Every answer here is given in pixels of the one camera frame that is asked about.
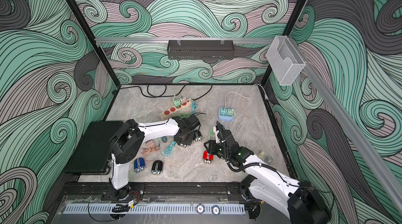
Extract beige power strip red sockets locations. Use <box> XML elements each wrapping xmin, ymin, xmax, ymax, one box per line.
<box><xmin>160</xmin><ymin>99</ymin><xmax>195</xmax><ymax>120</ymax></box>

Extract small cream plug adapter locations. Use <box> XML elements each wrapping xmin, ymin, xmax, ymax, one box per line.
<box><xmin>258</xmin><ymin>151</ymin><xmax>265</xmax><ymax>159</ymax></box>

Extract black wall shelf tray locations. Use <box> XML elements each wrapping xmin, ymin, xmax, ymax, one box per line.
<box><xmin>167</xmin><ymin>41</ymin><xmax>235</xmax><ymax>60</ymax></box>

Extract light green USB cable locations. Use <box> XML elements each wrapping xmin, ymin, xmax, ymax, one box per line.
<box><xmin>178</xmin><ymin>110</ymin><xmax>217</xmax><ymax>138</ymax></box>

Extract small clear bottle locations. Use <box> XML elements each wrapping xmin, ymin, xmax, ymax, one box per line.
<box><xmin>264</xmin><ymin>157</ymin><xmax>273</xmax><ymax>164</ymax></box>

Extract green USB charger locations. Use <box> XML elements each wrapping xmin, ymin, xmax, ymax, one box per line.
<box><xmin>173</xmin><ymin>98</ymin><xmax>182</xmax><ymax>108</ymax></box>

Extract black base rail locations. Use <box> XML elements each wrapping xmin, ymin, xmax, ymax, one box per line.
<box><xmin>61</xmin><ymin>182</ymin><xmax>264</xmax><ymax>203</ymax></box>

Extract aluminium wall rail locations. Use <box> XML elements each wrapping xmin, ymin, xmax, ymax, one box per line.
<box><xmin>95</xmin><ymin>36</ymin><xmax>274</xmax><ymax>45</ymax></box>

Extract black power strip cable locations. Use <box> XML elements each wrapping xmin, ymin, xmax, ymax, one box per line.
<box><xmin>119</xmin><ymin>83</ymin><xmax>214</xmax><ymax>101</ymax></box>

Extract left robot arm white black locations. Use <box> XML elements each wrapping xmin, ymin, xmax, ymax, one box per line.
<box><xmin>110</xmin><ymin>115</ymin><xmax>201</xmax><ymax>192</ymax></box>

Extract clear acrylic wall holder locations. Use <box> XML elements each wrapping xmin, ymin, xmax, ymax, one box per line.
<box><xmin>266</xmin><ymin>36</ymin><xmax>306</xmax><ymax>86</ymax></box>

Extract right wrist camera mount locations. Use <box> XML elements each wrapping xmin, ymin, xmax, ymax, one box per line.
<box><xmin>214</xmin><ymin>121</ymin><xmax>222</xmax><ymax>139</ymax></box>

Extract pink USB cable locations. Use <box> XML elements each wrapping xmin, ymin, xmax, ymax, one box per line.
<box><xmin>139</xmin><ymin>139</ymin><xmax>162</xmax><ymax>156</ymax></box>

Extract white power strip cable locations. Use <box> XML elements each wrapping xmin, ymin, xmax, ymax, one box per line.
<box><xmin>224</xmin><ymin>83</ymin><xmax>268</xmax><ymax>109</ymax></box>

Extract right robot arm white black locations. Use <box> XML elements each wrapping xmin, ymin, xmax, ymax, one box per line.
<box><xmin>204</xmin><ymin>122</ymin><xmax>331</xmax><ymax>224</ymax></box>

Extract perforated white cable duct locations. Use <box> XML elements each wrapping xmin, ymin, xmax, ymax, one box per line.
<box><xmin>62</xmin><ymin>203</ymin><xmax>246</xmax><ymax>215</ymax></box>

